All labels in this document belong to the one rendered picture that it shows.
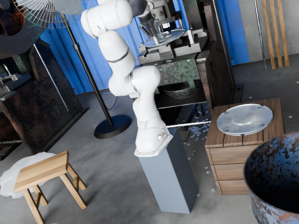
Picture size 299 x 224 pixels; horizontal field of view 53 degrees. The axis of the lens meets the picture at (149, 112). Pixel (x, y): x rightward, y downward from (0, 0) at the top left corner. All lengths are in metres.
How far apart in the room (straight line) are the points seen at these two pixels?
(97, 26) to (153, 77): 0.33
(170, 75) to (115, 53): 0.82
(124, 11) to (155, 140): 0.61
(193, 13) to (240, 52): 1.19
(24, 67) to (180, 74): 1.74
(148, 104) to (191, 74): 0.61
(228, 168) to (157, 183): 0.38
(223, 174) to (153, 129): 0.47
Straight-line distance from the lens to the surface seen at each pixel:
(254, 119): 1.65
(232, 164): 1.62
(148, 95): 1.39
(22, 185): 2.02
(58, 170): 1.96
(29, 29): 2.95
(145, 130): 1.45
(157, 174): 1.60
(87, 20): 1.26
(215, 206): 1.73
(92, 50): 3.80
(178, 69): 1.95
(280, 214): 1.04
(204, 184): 1.88
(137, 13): 1.61
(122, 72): 1.29
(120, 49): 1.22
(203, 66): 1.85
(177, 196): 1.66
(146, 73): 1.35
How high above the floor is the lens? 1.23
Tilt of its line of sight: 25 degrees down
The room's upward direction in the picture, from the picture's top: 21 degrees counter-clockwise
